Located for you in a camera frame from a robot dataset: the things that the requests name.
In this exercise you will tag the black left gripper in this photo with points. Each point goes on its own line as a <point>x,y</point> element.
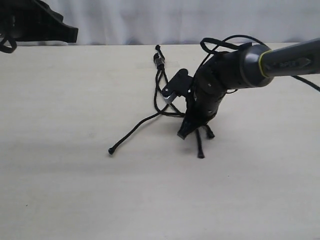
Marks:
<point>32,21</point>

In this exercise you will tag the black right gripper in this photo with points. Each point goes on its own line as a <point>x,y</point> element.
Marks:
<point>220,73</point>

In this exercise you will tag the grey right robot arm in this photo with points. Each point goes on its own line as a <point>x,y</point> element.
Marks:
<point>248,66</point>

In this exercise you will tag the white backdrop curtain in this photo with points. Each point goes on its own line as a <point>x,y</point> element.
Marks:
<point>151,22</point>

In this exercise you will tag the clear adhesive tape strip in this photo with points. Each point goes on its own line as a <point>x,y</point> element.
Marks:
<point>151,65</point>

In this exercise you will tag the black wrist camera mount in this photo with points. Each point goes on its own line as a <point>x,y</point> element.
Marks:
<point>178,86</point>

